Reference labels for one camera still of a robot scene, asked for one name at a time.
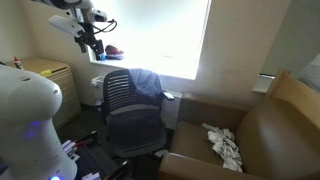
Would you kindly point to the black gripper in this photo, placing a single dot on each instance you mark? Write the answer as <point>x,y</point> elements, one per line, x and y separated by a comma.
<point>87,33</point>

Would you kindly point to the blue bottle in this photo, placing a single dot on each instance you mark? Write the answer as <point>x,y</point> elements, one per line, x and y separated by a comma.
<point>102,57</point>

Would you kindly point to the black perforated robot table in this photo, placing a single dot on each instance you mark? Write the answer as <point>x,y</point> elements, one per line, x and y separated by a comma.
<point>96,160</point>

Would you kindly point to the striped pillow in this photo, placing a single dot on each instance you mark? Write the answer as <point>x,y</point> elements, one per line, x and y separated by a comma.
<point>311,73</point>

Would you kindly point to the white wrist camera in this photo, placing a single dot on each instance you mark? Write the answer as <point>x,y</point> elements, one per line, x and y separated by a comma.
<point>65,25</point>

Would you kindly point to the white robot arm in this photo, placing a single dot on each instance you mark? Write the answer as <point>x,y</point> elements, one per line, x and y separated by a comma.
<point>26,110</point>

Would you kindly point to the white crumpled cloth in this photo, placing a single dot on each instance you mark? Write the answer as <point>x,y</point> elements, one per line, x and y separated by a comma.
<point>225,146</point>

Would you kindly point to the white paper scrap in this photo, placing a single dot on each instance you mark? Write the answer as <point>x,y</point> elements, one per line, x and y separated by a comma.
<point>161,153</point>

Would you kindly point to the light wooden bed frame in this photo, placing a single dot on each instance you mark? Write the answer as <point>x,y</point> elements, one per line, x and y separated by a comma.
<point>296,91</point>

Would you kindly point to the red and black tool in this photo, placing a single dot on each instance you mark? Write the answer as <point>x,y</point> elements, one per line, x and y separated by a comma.
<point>85,140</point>

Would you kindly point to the blue shirt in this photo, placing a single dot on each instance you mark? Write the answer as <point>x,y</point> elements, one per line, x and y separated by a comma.
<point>146,83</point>

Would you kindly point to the light wooden dresser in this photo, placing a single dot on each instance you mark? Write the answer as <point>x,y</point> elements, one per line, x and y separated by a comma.
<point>63,90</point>

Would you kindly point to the white connector blocks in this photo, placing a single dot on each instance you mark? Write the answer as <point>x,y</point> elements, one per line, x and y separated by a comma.
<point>70,150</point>

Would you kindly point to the small red white figurine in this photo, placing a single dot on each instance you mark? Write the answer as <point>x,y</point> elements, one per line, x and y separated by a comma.
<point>17,62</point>

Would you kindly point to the brown leather armchair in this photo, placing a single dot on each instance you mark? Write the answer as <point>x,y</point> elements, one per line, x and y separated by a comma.
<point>273,143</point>

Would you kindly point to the black mesh office chair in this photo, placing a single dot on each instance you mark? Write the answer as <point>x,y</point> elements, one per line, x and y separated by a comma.
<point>133,126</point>

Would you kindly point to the yellow sticky note pad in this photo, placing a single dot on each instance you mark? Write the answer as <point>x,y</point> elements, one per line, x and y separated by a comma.
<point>46,72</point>

